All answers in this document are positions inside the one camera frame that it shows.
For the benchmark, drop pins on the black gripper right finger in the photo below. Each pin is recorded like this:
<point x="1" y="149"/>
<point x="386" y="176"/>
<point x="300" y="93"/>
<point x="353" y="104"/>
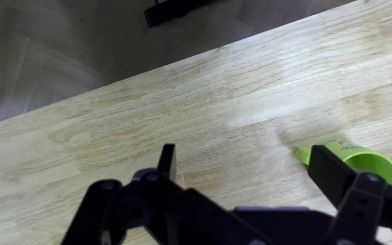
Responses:
<point x="364" y="208"/>

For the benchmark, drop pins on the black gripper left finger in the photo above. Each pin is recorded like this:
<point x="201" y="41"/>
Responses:
<point x="115" y="213"/>

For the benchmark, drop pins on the green mug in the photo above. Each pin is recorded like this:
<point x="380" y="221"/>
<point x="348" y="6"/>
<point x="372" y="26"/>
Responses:
<point x="373" y="164"/>

